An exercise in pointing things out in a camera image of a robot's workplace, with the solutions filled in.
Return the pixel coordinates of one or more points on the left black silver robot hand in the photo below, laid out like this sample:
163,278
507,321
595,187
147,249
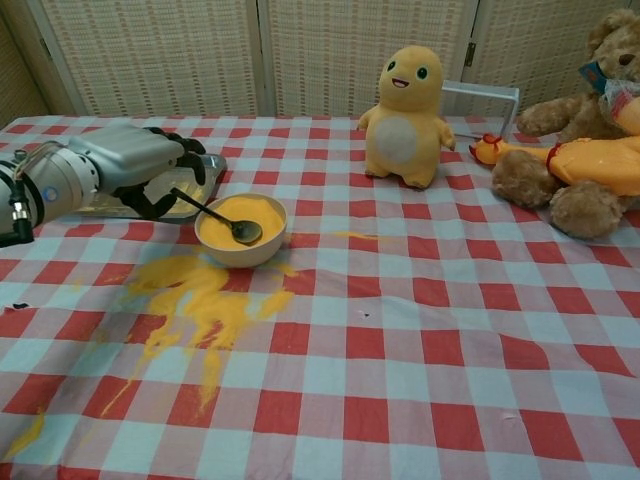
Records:
127,155

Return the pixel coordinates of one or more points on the dark metal spoon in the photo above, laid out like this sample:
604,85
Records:
248,232

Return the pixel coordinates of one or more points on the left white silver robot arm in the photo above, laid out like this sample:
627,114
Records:
45,185

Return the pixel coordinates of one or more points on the yellow bowl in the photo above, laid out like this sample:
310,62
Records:
240,255

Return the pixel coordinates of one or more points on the yellow powder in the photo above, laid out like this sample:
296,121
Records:
205,300

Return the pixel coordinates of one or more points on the rectangular steel tray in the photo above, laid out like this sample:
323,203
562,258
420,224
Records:
210,172

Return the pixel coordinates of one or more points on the beige woven folding screen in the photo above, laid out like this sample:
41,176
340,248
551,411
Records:
325,55

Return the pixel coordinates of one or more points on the yellow plush dinosaur toy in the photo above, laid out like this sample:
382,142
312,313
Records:
400,130

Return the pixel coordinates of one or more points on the red white checkered tablecloth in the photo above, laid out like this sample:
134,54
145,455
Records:
400,350

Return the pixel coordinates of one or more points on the brown teddy bear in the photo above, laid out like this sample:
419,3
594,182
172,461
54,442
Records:
580,205

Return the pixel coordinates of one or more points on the bare yellow rubber chicken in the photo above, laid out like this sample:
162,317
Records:
590,162

